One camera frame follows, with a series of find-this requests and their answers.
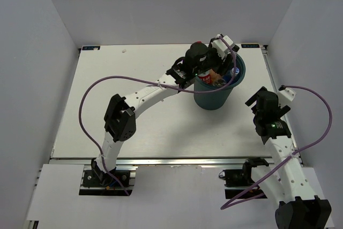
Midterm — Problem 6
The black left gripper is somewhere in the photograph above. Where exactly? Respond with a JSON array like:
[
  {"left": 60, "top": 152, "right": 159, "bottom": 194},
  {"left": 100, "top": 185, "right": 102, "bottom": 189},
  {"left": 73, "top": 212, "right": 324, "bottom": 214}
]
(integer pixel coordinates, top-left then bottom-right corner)
[{"left": 193, "top": 39, "right": 235, "bottom": 77}]

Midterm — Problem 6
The orange juice bottle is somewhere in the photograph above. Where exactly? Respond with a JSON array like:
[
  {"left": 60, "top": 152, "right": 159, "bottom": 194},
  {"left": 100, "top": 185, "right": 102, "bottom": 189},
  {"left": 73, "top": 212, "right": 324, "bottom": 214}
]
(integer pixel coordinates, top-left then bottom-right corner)
[{"left": 210, "top": 69, "right": 221, "bottom": 81}]

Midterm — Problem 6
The tall blue label water bottle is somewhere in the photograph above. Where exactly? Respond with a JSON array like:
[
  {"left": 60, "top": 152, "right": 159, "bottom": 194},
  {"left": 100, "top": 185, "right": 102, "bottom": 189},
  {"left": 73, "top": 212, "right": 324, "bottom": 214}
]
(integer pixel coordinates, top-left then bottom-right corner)
[{"left": 230, "top": 67, "right": 240, "bottom": 78}]

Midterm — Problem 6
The red label water bottle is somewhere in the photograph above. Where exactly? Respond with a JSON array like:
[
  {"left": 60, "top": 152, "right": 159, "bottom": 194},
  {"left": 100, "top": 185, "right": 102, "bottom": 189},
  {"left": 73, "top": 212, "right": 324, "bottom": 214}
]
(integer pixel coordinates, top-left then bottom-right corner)
[{"left": 198, "top": 70, "right": 212, "bottom": 84}]

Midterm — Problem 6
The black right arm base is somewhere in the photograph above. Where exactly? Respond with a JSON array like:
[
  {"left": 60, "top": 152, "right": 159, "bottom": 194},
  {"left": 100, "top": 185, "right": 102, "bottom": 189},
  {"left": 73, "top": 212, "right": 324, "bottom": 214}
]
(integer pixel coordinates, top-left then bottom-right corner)
[{"left": 218, "top": 158, "right": 269, "bottom": 200}]

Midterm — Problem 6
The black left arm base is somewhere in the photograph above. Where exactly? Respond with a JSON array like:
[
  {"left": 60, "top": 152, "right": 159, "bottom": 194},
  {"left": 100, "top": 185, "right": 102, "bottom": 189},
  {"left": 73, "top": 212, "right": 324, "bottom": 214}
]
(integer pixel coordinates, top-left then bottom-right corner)
[{"left": 79, "top": 168, "right": 136, "bottom": 197}]

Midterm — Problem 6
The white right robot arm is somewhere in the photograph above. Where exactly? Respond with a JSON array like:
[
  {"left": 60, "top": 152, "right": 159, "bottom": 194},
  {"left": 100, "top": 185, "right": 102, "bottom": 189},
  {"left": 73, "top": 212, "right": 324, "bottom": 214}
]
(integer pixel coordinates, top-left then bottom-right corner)
[{"left": 242, "top": 87, "right": 332, "bottom": 228}]

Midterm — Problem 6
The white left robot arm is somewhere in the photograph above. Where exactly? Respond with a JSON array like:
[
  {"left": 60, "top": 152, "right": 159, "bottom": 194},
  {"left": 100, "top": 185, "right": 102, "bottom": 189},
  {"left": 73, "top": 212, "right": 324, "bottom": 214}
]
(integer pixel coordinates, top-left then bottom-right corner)
[{"left": 91, "top": 38, "right": 239, "bottom": 186}]

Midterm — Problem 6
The dark green plastic bin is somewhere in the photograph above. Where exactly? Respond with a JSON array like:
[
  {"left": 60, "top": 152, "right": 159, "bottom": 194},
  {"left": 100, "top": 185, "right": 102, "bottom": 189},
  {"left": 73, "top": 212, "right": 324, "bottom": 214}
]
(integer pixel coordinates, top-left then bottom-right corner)
[{"left": 193, "top": 54, "right": 246, "bottom": 110}]

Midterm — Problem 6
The blue sticker left corner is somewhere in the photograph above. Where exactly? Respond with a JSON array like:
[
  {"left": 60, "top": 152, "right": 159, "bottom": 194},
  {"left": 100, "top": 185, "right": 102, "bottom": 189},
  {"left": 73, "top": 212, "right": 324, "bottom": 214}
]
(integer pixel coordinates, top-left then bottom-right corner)
[{"left": 81, "top": 46, "right": 100, "bottom": 51}]

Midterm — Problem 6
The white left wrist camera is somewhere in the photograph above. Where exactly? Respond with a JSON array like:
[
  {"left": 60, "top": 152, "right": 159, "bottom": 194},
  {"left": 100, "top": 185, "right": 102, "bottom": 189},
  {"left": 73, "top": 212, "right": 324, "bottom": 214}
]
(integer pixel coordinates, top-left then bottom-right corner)
[{"left": 210, "top": 34, "right": 237, "bottom": 60}]

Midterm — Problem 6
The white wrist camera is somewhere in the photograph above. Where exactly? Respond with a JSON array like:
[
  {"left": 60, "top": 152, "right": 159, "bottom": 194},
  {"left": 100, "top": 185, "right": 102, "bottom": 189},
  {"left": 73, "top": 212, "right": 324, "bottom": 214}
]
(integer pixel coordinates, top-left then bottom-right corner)
[
  {"left": 210, "top": 34, "right": 237, "bottom": 60},
  {"left": 277, "top": 85, "right": 296, "bottom": 106}
]

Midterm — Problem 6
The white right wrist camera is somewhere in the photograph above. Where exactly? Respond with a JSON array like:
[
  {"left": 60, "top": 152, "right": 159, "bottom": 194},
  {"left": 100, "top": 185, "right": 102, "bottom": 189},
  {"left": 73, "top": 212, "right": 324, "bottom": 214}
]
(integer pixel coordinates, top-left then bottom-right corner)
[{"left": 277, "top": 85, "right": 296, "bottom": 106}]

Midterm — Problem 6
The aluminium table side rail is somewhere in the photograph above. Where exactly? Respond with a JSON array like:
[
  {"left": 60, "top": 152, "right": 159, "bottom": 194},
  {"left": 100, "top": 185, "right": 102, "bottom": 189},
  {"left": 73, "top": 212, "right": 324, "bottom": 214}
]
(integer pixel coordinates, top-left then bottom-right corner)
[{"left": 261, "top": 45, "right": 298, "bottom": 150}]

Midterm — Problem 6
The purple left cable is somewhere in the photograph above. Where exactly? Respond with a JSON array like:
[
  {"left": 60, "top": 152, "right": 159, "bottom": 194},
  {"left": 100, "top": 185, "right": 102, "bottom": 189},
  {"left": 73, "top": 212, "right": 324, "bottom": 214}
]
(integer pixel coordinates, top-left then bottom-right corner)
[{"left": 79, "top": 34, "right": 241, "bottom": 196}]

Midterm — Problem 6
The aluminium table front rail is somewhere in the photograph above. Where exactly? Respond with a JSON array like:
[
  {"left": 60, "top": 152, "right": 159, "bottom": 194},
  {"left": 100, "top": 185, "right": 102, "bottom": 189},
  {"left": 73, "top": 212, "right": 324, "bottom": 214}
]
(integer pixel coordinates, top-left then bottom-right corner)
[{"left": 50, "top": 156, "right": 303, "bottom": 167}]

